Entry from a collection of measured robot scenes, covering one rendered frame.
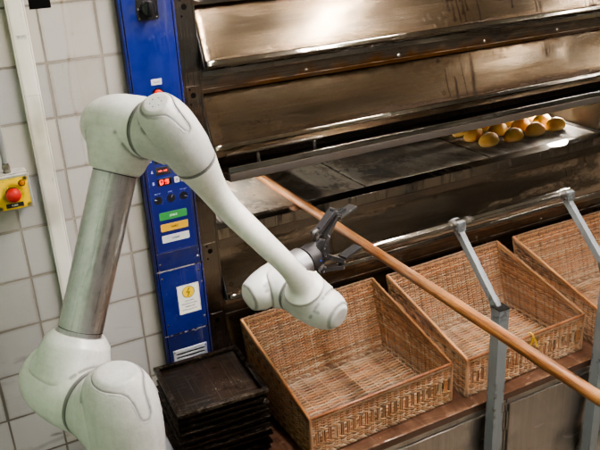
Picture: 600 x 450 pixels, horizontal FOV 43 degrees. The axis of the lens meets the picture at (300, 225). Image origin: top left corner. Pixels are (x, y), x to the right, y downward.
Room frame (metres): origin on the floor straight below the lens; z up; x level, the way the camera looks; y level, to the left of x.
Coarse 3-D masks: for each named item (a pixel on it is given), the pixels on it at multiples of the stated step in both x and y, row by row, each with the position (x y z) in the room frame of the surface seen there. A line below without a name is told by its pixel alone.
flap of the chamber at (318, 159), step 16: (560, 96) 2.93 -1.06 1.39; (480, 112) 2.76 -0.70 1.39; (528, 112) 2.67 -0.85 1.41; (544, 112) 2.70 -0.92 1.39; (400, 128) 2.63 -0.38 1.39; (448, 128) 2.51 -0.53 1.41; (464, 128) 2.54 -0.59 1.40; (320, 144) 2.49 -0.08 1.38; (336, 144) 2.46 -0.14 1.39; (384, 144) 2.39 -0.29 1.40; (400, 144) 2.42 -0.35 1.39; (240, 160) 2.37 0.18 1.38; (304, 160) 2.26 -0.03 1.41; (320, 160) 2.28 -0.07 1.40; (224, 176) 2.19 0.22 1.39; (240, 176) 2.16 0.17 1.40; (256, 176) 2.19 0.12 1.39
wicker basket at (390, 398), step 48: (336, 288) 2.44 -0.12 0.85; (384, 288) 2.46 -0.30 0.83; (288, 336) 2.31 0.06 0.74; (336, 336) 2.38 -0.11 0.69; (384, 336) 2.44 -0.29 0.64; (288, 384) 1.99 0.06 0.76; (336, 384) 2.22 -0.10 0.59; (384, 384) 2.21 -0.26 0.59; (432, 384) 2.07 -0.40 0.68; (288, 432) 1.97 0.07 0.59; (336, 432) 1.89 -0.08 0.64
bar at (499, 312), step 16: (560, 192) 2.46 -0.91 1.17; (496, 208) 2.34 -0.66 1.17; (512, 208) 2.35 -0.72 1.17; (576, 208) 2.44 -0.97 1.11; (448, 224) 2.24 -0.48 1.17; (464, 224) 2.25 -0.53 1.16; (576, 224) 2.42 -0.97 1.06; (384, 240) 2.13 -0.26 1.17; (400, 240) 2.15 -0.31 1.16; (464, 240) 2.22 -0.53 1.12; (592, 240) 2.36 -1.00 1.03; (352, 256) 2.07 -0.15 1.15; (480, 272) 2.15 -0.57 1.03; (496, 304) 2.07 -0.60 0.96; (496, 320) 2.05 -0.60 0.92; (496, 352) 2.04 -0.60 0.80; (592, 352) 2.29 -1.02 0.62; (496, 368) 2.04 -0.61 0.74; (592, 368) 2.28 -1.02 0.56; (496, 384) 2.04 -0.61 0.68; (592, 384) 2.27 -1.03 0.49; (496, 400) 2.05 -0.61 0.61; (496, 416) 2.05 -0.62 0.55; (592, 416) 2.26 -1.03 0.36; (496, 432) 2.05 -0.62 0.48; (592, 432) 2.26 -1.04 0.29; (496, 448) 2.05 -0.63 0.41; (592, 448) 2.26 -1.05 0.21
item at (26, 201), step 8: (16, 168) 2.02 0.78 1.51; (24, 168) 2.02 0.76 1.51; (0, 176) 1.95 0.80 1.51; (8, 176) 1.95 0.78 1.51; (16, 176) 1.96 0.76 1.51; (24, 176) 1.96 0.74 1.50; (0, 184) 1.94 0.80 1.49; (8, 184) 1.94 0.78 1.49; (16, 184) 1.95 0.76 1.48; (0, 192) 1.93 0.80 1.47; (24, 192) 1.96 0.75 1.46; (0, 200) 1.93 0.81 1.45; (24, 200) 1.96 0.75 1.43; (32, 200) 1.97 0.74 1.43; (0, 208) 1.93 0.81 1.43; (8, 208) 1.94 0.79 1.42; (16, 208) 1.95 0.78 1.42
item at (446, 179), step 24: (552, 144) 2.98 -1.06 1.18; (576, 144) 2.99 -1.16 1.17; (456, 168) 2.75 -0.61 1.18; (480, 168) 2.76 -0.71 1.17; (504, 168) 2.82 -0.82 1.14; (360, 192) 2.55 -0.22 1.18; (384, 192) 2.57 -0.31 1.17; (408, 192) 2.61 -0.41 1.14; (264, 216) 2.37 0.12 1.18; (288, 216) 2.39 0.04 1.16; (312, 216) 2.44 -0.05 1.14
